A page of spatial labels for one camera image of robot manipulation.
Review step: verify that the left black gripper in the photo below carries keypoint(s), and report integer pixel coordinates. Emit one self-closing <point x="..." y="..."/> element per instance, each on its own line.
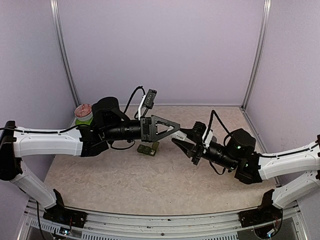
<point x="149" y="124"/>

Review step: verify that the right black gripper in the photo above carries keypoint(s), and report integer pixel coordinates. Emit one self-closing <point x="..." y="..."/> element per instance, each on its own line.
<point x="188" y="148"/>

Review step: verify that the small white pill bottle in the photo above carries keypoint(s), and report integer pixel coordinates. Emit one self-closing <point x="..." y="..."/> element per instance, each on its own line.
<point x="178" y="135"/>

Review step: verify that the green weekly pill organizer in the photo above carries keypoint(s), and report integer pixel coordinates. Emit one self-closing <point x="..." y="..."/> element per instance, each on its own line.
<point x="148" y="150"/>

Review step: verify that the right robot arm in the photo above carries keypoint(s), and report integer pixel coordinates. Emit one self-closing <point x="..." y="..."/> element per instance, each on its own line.
<point x="237" y="153"/>

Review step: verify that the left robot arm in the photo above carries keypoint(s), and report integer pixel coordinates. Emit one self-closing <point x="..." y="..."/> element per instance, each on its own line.
<point x="109" y="124"/>

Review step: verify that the red patterned white bowl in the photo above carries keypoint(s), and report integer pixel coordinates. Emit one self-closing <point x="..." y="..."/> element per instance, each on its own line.
<point x="83" y="112"/>

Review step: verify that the lime green plate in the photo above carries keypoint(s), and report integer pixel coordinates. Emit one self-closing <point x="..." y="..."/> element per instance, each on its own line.
<point x="82" y="122"/>

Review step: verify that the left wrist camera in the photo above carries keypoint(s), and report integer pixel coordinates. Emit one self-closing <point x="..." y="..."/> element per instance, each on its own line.
<point x="146" y="103"/>

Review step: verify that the front aluminium rail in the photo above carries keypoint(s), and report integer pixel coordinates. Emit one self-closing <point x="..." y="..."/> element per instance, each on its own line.
<point x="100" y="225"/>

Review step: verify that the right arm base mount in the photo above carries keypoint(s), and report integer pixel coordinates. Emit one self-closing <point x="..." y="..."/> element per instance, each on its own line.
<point x="264" y="213"/>

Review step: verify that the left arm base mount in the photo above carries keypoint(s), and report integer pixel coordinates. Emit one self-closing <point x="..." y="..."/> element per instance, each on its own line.
<point x="58" y="213"/>

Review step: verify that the right aluminium frame post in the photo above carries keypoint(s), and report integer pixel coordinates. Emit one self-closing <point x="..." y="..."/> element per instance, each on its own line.
<point x="258" y="53"/>

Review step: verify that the aluminium frame post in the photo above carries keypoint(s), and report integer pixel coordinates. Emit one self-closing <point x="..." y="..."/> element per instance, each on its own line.
<point x="54" y="5"/>
<point x="258" y="53"/>

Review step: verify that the left aluminium frame post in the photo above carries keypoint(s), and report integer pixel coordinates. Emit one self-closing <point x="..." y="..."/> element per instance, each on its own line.
<point x="54" y="5"/>

